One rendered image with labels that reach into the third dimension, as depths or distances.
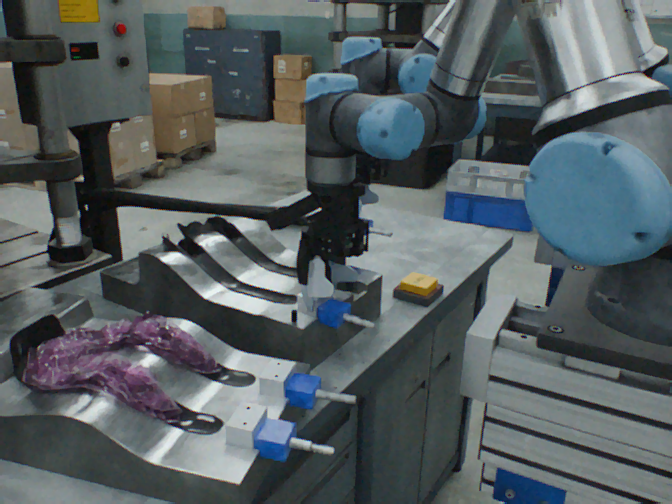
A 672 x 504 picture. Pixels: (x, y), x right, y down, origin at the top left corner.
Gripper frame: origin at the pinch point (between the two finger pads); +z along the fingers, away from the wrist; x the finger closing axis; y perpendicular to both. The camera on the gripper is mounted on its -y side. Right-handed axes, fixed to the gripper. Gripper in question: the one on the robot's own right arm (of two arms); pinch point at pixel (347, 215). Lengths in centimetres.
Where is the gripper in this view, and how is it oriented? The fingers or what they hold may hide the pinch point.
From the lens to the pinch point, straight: 126.5
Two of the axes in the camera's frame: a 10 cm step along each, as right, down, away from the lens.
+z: -0.1, 9.3, 3.7
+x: 5.5, -3.1, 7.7
